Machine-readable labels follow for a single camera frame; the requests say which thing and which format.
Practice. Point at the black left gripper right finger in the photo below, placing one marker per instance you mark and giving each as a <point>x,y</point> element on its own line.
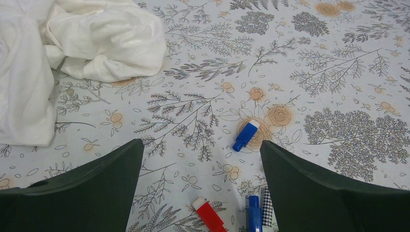
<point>307,197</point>

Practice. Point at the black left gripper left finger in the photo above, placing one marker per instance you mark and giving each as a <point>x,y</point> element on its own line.
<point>94,197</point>

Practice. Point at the blue eraser cap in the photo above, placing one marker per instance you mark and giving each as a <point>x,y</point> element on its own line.
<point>254,214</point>
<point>245,135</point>

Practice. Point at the red pen cap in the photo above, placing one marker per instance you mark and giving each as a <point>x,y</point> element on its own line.
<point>208,215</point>

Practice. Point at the floral table mat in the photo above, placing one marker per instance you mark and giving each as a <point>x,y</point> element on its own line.
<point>324,78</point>

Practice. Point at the white crumpled cloth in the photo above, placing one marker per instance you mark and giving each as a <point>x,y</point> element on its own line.
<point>102,40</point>

